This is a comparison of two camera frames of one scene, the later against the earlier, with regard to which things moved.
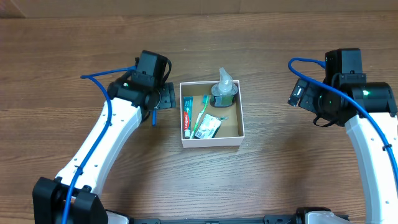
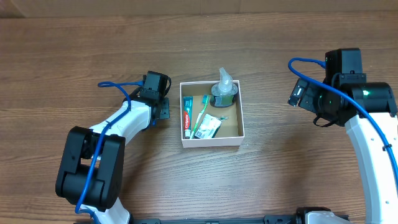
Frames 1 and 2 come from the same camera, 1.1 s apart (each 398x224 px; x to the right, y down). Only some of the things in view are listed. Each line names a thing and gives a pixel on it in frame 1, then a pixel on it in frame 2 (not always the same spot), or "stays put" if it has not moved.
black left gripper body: x=168 y=96 -> x=165 y=108
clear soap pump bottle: x=223 y=94 stays put
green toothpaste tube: x=188 y=114 stays put
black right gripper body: x=310 y=101 stays put
